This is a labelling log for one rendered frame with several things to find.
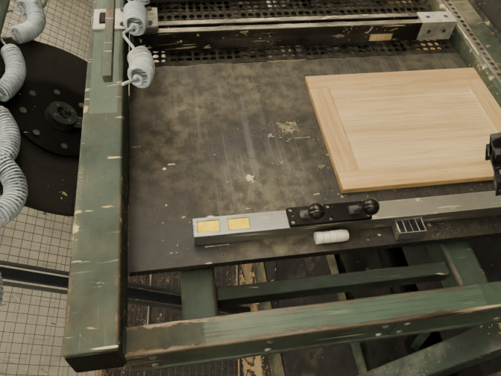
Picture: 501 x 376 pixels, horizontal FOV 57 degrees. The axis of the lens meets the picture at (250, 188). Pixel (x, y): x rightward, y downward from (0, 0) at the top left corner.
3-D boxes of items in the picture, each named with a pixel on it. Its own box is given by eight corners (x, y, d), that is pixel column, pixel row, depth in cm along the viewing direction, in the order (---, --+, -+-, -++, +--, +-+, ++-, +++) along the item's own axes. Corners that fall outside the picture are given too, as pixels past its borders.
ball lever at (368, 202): (360, 217, 111) (383, 213, 98) (345, 218, 110) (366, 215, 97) (358, 201, 111) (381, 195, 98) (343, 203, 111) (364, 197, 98)
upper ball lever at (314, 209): (312, 222, 109) (329, 218, 96) (296, 224, 109) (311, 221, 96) (310, 206, 110) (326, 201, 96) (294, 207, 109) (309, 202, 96)
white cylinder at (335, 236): (315, 246, 109) (347, 243, 110) (317, 240, 106) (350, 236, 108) (312, 236, 111) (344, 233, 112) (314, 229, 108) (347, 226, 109)
